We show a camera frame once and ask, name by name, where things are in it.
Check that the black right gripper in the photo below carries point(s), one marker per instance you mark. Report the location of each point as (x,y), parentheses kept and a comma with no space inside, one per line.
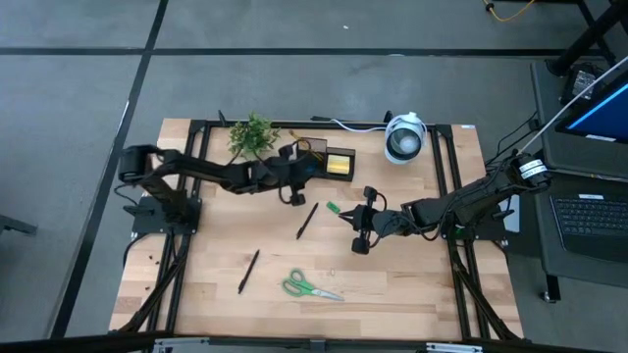
(378,223)

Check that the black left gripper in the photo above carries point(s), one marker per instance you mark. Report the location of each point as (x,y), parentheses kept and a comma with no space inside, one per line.
(292,176)

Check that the green eraser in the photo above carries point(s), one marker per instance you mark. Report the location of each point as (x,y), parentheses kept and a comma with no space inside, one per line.
(333,207)

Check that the yellow sticky note pad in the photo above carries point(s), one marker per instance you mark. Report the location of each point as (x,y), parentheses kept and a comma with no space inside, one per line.
(338,164)

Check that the yellow pencil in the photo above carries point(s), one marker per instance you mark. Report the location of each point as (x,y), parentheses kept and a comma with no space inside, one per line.
(301,138)

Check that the black pen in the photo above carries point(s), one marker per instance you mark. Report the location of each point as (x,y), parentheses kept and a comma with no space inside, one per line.
(307,220)
(248,272)

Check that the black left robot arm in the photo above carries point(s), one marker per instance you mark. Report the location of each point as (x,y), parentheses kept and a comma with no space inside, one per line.
(206,169)

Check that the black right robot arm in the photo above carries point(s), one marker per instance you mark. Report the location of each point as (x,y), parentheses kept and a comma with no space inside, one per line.
(461,203)

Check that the black mesh desk organizer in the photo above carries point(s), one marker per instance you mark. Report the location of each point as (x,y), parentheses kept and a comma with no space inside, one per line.
(343,177)

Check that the green plant in white pot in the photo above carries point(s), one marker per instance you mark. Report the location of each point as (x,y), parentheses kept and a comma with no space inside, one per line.
(252,137)

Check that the white round desk lamp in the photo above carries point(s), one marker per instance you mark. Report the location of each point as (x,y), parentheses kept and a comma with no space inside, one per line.
(404,139)

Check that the open laptop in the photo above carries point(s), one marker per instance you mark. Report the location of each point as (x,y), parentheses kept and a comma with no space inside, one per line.
(544,122)

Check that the black laptop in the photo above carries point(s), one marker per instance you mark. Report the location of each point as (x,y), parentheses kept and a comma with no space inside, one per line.
(589,225)

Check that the white rod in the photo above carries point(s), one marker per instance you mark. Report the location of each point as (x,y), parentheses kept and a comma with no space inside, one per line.
(564,108)

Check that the black power adapter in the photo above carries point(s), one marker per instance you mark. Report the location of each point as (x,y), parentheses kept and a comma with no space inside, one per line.
(581,81)

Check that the monitor with blue screen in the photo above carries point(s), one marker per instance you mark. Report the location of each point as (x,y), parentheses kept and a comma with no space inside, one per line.
(603,115)

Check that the black stand leg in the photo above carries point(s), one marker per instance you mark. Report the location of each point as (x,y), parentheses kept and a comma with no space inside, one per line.
(584,41)

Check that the black aluminium table frame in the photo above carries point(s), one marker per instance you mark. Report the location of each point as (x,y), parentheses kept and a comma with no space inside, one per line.
(444,147)

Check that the black frame bar with brackets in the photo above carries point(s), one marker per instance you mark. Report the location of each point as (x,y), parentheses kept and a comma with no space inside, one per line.
(98,343)

